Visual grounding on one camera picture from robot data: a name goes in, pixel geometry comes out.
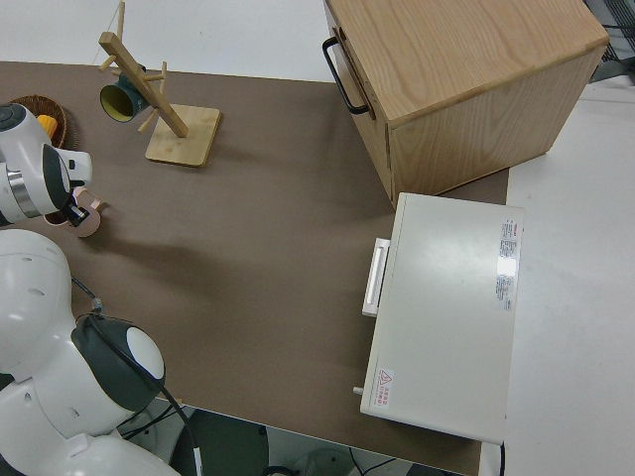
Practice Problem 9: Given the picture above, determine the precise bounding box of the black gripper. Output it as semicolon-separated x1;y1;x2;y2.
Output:
62;188;93;228

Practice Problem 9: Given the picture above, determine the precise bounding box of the pink mug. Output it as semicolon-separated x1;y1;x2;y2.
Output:
43;183;106;239

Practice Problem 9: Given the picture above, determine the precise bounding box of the round brown wicker basket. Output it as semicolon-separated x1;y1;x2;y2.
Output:
8;94;76;150

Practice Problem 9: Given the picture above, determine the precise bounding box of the dark teal mug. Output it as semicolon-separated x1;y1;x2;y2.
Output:
98;62;151;123

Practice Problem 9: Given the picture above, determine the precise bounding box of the wooden mug tree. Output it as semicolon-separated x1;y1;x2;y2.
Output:
96;0;222;169

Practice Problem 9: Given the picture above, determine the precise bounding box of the brown table mat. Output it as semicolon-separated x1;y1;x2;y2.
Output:
0;61;512;476

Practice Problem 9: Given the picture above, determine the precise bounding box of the white toaster oven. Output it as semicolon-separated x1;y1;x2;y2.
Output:
352;191;526;445

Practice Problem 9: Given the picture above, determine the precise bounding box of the light wooden cabinet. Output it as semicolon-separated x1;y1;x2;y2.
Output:
321;0;610;195

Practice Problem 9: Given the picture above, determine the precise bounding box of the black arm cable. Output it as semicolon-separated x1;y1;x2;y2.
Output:
71;276;203;476

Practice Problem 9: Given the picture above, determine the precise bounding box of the dark round base plate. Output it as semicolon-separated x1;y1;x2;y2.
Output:
171;406;272;476

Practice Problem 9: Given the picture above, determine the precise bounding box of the black cabinet handle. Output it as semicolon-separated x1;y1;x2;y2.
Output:
321;37;371;115

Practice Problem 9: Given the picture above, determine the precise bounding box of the oven door handle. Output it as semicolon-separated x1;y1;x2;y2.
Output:
360;237;392;318

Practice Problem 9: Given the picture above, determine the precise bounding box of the black wire mesh rack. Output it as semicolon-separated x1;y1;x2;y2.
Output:
587;0;635;85

